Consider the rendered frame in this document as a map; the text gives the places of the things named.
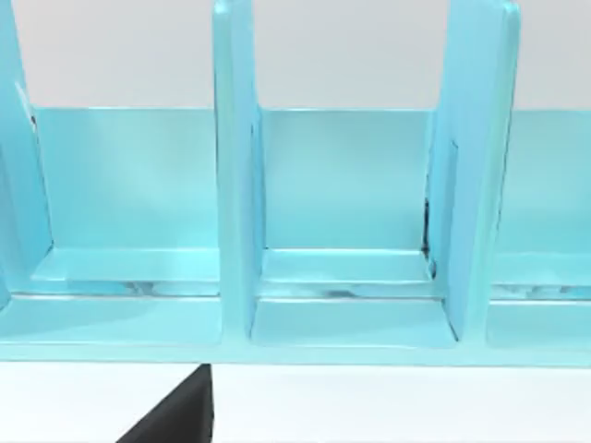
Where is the light blue rack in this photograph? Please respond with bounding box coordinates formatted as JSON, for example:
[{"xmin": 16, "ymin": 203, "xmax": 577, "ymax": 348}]
[{"xmin": 0, "ymin": 0, "xmax": 591, "ymax": 365}]

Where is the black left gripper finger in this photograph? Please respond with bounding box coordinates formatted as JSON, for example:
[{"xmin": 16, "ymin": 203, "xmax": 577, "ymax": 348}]
[{"xmin": 115, "ymin": 363, "xmax": 216, "ymax": 443}]

